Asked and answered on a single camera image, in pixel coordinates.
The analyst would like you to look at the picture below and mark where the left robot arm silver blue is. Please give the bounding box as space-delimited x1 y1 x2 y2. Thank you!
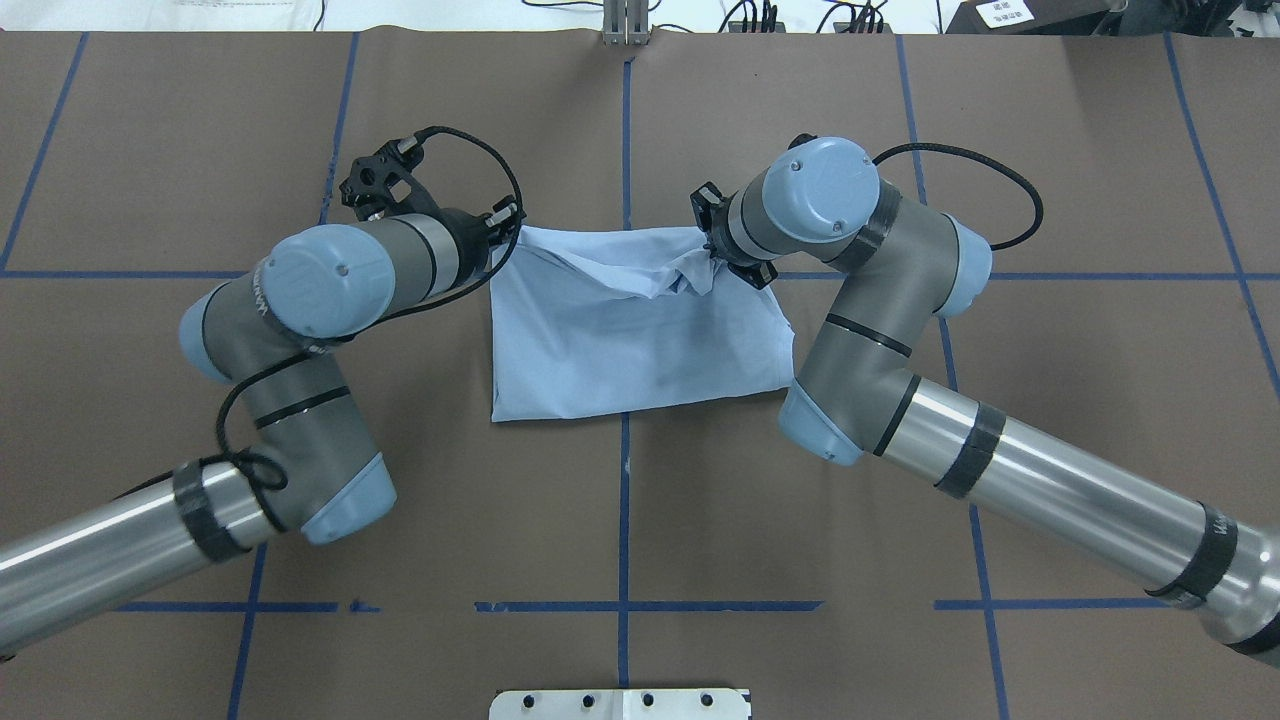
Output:
1 196 524 660

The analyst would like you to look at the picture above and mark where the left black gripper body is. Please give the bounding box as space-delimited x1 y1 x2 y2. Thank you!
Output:
445 208 492 281

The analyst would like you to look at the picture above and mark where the aluminium frame post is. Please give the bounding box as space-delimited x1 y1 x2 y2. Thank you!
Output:
602 0 654 47

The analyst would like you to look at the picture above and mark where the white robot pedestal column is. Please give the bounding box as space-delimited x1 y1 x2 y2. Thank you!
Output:
488 688 754 719

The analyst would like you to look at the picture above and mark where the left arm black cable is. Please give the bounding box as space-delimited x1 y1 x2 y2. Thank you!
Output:
215 126 526 491

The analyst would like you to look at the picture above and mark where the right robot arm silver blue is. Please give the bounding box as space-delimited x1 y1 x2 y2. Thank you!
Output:
690 135 1279 666

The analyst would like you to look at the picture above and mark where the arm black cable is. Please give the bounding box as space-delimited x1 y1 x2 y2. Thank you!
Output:
872 142 1044 251
215 126 526 491

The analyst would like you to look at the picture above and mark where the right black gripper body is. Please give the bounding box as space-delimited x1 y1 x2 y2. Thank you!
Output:
705 199 746 263

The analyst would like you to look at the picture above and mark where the black power adapter box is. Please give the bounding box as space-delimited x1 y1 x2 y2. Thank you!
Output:
943 1 1129 36

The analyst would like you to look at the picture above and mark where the light blue t-shirt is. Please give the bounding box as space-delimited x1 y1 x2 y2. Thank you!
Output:
490 225 795 423

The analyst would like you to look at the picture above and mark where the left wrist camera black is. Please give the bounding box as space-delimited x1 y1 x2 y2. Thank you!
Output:
339 137 440 222

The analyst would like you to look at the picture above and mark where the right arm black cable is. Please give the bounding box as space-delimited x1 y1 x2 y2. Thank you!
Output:
872 142 1044 251

